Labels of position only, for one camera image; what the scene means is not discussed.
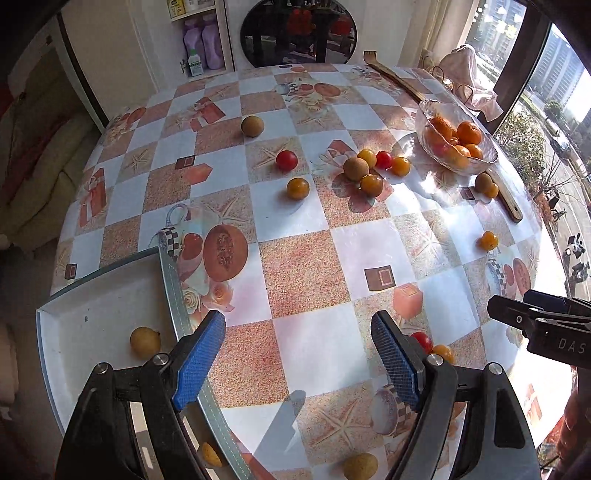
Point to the checkered printed tablecloth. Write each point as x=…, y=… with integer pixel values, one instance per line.
x=304, y=272

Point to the white rectangular tray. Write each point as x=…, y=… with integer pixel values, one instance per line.
x=92, y=314

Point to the orange cherry tomato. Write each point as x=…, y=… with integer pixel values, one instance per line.
x=492, y=190
x=371, y=185
x=298, y=188
x=400, y=166
x=444, y=352
x=489, y=240

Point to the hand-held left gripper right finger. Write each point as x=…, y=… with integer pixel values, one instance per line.
x=397, y=364

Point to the purple bottle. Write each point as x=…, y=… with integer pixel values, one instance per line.
x=212, y=42
x=191, y=39

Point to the white bottle green label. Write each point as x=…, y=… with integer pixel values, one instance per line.
x=195, y=63

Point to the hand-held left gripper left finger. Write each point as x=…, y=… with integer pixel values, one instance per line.
x=199, y=360

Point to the yellow cherry tomato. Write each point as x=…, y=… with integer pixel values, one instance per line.
x=367, y=156

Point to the white cloth on chair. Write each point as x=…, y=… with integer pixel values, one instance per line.
x=471, y=78

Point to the orange mandarin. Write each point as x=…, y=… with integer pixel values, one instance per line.
x=474, y=150
x=457, y=157
x=469, y=132
x=443, y=125

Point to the beige sofa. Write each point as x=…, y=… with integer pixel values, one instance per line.
x=44, y=152

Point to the white shelf unit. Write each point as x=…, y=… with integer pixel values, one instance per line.
x=228, y=32

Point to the round dark mirror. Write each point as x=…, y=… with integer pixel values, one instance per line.
x=299, y=32

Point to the brown longan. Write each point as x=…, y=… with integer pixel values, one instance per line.
x=252, y=126
x=355, y=168
x=483, y=181

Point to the red cherry tomato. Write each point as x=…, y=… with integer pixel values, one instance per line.
x=384, y=159
x=286, y=160
x=423, y=340

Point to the yellow-brown longan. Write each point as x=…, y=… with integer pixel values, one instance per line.
x=360, y=467
x=145, y=342
x=211, y=454

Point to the clear glass bowl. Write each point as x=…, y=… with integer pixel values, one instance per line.
x=461, y=168

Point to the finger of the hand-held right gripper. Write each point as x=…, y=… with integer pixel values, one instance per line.
x=551, y=301
x=510, y=314

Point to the wooden back scratcher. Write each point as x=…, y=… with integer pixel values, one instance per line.
x=393, y=76

